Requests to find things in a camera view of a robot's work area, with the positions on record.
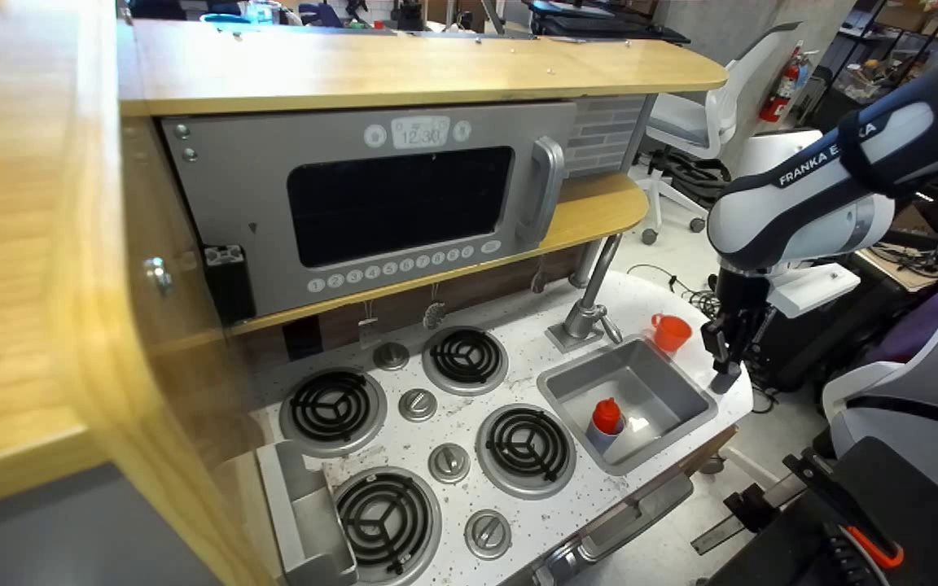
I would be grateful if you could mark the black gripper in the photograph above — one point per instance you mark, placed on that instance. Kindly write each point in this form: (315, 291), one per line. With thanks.
(741, 318)

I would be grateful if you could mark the orange plastic cup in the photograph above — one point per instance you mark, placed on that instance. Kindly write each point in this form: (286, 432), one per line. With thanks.
(669, 333)

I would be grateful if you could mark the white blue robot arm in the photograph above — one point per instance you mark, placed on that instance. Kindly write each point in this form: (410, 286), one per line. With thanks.
(831, 197)

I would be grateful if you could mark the toy kitchen countertop unit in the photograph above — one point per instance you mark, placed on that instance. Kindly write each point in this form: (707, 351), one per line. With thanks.
(592, 517)

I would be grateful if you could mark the grey toy faucet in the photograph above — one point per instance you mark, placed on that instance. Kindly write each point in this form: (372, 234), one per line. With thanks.
(586, 313)

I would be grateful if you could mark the grey toy sink basin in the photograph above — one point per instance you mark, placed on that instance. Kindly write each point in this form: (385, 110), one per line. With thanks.
(657, 397)

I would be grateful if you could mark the red fire extinguisher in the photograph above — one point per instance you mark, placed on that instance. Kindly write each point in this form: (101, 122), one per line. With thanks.
(784, 88)

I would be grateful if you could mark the black coil burner near left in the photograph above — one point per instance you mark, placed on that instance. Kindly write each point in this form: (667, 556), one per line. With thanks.
(527, 451)

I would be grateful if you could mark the black coil burner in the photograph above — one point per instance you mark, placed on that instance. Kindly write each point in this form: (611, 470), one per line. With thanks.
(393, 524)
(334, 413)
(527, 451)
(465, 362)

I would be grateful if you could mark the black coil burner far left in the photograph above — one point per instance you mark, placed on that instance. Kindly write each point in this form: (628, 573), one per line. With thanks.
(465, 362)

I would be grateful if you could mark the grey stove knob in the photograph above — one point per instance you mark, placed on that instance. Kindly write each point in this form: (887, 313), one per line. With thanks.
(419, 405)
(447, 463)
(389, 355)
(485, 534)

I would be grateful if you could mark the black coil burner near right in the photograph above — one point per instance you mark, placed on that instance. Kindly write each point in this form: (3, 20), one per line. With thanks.
(393, 524)

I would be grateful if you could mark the black coil burner far right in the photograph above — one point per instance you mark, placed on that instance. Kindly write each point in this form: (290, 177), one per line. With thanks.
(334, 413)

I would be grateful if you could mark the toy microwave oven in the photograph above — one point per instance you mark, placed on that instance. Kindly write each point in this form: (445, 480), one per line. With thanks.
(354, 201)

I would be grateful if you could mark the wooden top shelf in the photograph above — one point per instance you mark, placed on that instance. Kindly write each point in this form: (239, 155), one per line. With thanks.
(174, 67)

